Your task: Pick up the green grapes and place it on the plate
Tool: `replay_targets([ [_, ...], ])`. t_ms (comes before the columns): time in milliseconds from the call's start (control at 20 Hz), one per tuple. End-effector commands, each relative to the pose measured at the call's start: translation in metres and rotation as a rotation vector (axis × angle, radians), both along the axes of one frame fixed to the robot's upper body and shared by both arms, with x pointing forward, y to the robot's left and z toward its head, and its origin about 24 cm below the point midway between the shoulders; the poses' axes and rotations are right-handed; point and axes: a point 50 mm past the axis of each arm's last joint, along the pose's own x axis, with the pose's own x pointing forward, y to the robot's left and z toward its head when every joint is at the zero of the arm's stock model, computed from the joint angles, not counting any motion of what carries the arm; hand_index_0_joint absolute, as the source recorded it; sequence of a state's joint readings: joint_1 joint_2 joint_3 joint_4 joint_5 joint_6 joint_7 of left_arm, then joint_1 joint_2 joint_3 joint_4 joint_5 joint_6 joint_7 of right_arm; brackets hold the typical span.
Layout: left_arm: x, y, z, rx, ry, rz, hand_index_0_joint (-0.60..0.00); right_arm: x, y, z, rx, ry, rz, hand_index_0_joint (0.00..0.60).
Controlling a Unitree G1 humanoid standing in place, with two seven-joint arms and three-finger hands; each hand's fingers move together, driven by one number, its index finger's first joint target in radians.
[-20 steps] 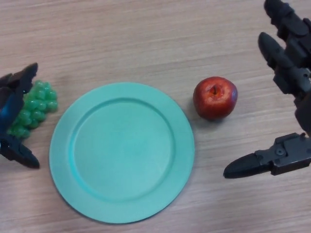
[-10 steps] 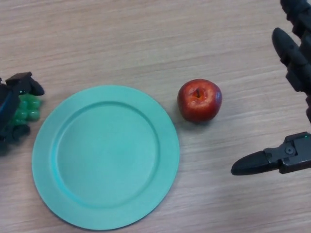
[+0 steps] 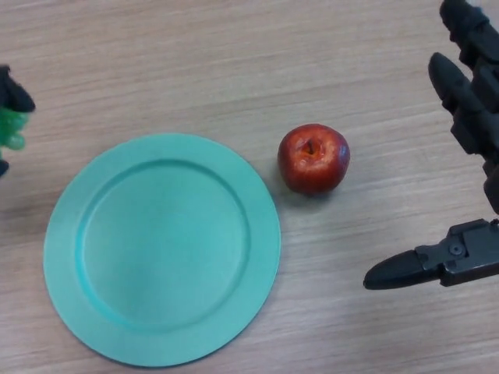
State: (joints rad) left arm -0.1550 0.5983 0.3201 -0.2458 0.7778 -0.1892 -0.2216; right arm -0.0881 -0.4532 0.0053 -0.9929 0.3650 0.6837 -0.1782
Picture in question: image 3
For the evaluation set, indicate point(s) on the green round plate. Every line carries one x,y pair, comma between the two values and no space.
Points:
163,253

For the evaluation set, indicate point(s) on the red apple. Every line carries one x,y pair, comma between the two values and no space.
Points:
313,159

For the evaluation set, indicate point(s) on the green grape bunch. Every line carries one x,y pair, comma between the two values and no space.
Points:
11,128

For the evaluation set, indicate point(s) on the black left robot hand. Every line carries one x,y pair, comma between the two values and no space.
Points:
11,95

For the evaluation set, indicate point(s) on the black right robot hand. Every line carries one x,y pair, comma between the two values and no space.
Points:
479,109

